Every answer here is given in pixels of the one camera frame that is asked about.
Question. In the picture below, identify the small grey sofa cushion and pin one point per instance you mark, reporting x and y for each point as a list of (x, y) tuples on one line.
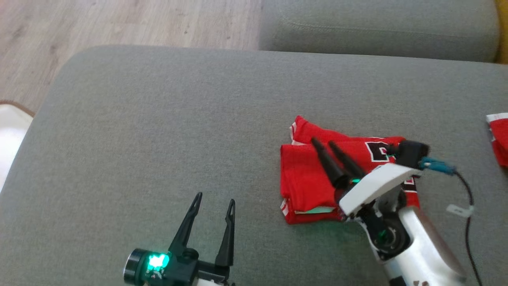
[(377, 28)]

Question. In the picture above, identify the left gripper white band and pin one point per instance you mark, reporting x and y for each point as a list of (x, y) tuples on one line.
[(188, 268)]

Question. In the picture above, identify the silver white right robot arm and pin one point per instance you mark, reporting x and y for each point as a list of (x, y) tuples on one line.
[(420, 250)]

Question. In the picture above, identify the red and white jersey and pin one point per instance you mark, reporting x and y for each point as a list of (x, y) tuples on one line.
[(309, 178)]

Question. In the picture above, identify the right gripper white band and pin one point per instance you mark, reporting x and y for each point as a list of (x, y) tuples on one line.
[(373, 186)]

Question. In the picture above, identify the white rug with brown edge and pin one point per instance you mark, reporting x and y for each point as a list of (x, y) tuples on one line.
[(12, 135)]

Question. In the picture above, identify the yellow cushion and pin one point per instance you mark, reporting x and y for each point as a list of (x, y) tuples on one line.
[(503, 28)]

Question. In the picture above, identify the red shorts with white trim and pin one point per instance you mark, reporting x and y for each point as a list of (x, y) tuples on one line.
[(501, 135)]

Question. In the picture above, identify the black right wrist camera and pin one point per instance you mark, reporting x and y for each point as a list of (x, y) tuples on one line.
[(410, 153)]

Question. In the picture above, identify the large grey sofa seat cushion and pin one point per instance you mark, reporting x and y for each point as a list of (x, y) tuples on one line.
[(158, 139)]

